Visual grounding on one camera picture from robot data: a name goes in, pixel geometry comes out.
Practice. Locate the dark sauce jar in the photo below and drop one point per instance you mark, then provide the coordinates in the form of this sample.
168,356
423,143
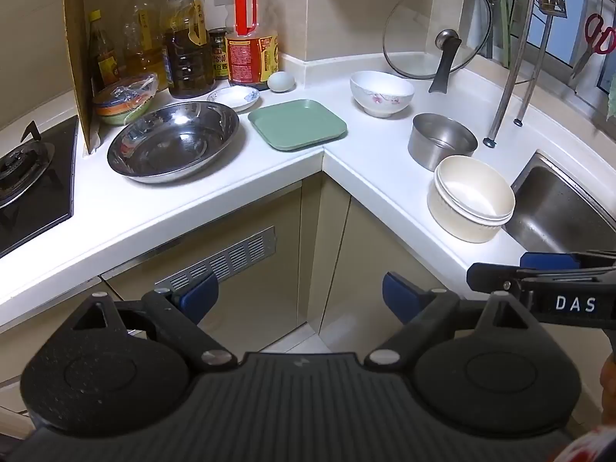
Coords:
219,57

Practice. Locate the white floral bowl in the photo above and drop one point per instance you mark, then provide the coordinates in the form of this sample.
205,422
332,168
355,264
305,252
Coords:
382,96

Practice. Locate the steel sink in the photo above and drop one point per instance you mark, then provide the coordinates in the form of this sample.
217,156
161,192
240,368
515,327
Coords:
558,207

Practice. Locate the person's right hand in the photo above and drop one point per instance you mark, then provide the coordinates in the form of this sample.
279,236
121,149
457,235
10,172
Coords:
610,385

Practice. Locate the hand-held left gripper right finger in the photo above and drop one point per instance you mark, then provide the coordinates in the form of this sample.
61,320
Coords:
397,294

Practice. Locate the black gas stove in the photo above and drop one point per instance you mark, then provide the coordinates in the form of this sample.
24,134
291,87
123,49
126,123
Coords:
29,187

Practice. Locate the steel dish rack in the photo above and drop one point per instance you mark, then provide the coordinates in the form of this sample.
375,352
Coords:
510,82

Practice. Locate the green square plate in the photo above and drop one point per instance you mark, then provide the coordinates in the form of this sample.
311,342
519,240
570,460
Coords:
296,124

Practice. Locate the pale egg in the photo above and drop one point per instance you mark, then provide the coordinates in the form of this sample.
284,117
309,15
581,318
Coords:
281,82

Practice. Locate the brown cardboard panel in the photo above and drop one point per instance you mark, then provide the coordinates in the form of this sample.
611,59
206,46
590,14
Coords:
79,57

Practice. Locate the metal vent grille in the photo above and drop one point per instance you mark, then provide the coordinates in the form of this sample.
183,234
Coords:
221,260

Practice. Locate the glass pot lid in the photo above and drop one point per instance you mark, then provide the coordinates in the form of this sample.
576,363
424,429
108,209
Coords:
433,29

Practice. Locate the plastic wrapped bowl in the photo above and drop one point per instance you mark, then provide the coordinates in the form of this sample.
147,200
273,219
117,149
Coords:
122,101

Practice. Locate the small steel bowl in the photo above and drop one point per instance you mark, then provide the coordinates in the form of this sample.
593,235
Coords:
440,147

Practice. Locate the yellow cooking oil bottle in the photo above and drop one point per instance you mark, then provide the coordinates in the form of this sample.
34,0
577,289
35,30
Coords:
142,48

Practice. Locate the small dark sauce bottle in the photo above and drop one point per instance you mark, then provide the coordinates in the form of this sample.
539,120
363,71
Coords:
107,62

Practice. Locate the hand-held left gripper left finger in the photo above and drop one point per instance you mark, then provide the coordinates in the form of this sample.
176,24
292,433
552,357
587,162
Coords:
199,297

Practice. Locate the green cutting board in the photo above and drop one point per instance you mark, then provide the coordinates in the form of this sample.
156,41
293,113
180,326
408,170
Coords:
503,19

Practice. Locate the large dark oil bottle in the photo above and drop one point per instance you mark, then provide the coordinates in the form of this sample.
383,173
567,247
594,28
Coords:
187,57

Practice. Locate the small patterned saucer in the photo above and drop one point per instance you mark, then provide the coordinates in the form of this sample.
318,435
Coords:
233,97

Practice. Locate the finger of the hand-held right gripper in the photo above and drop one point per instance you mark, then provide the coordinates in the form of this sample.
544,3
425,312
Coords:
548,261
493,276

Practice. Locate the beige kitchen cabinet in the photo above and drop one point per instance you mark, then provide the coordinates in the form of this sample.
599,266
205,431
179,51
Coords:
269,216

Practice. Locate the large steel basin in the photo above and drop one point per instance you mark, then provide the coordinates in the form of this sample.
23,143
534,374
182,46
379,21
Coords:
173,142

